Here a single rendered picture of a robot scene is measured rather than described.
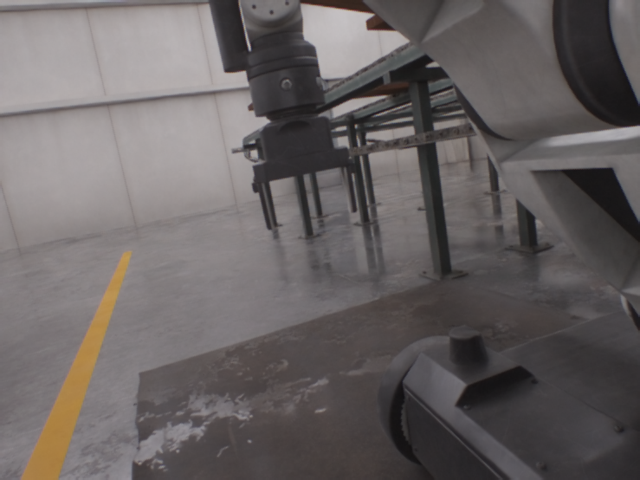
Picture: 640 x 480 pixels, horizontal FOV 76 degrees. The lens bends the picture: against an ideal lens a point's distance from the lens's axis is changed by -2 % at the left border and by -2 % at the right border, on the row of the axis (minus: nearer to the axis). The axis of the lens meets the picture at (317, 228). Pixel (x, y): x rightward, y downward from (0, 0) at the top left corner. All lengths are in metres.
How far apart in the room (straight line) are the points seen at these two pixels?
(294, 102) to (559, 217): 0.30
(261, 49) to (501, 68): 0.26
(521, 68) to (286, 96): 0.25
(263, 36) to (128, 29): 7.97
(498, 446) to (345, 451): 0.38
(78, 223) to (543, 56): 7.93
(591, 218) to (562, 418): 0.22
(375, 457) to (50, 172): 7.66
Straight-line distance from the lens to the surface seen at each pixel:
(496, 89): 0.38
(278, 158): 0.51
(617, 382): 0.67
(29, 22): 8.64
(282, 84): 0.49
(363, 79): 1.72
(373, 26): 1.27
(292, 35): 0.52
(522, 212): 1.96
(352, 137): 3.14
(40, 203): 8.14
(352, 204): 0.53
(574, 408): 0.57
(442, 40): 0.37
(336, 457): 0.82
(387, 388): 0.68
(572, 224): 0.49
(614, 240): 0.54
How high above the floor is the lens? 0.51
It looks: 9 degrees down
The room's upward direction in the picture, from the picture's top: 10 degrees counter-clockwise
